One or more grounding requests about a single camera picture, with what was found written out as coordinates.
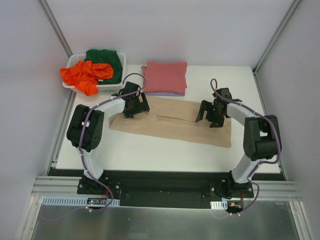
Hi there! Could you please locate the aluminium frame post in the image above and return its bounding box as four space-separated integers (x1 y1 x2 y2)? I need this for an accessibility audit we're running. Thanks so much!
37 0 73 58
252 0 303 76

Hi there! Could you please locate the white cable duct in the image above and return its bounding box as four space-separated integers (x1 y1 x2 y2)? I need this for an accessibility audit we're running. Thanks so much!
42 196 120 208
210 200 228 210

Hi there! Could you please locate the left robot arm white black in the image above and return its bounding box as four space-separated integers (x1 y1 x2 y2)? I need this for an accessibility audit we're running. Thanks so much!
66 81 150 197

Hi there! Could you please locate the left white cable duct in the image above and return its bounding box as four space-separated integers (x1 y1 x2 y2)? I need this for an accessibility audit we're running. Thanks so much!
42 196 120 208

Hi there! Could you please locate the right aluminium frame post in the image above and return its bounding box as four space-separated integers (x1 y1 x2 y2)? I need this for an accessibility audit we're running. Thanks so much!
252 0 303 76

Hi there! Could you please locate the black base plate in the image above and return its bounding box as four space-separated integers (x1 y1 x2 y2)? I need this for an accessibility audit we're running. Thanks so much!
47 167 287 208

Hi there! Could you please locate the left aluminium frame post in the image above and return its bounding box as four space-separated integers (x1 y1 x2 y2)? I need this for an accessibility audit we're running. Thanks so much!
37 0 73 58

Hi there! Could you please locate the right white cable duct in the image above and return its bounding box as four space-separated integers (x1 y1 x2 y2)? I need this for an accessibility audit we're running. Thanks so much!
210 200 228 210

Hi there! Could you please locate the lavender folded t shirt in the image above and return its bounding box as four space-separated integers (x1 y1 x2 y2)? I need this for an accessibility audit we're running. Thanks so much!
146 92 185 97

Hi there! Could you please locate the pink folded t shirt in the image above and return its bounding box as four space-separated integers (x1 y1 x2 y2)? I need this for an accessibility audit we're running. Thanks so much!
141 61 188 95

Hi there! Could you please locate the green t shirt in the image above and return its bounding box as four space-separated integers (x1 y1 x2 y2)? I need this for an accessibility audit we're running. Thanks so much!
84 48 123 86

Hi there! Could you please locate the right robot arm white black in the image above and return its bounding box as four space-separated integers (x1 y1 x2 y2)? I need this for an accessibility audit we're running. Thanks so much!
195 88 282 199

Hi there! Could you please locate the beige t shirt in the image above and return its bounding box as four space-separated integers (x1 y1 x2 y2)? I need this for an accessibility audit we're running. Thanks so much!
109 96 232 148

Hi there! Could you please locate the white plastic basket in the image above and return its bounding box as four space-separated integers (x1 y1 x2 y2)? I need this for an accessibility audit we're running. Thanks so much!
60 49 127 96

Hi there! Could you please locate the orange t shirt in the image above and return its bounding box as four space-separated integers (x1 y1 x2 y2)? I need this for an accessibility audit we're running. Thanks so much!
60 60 114 96

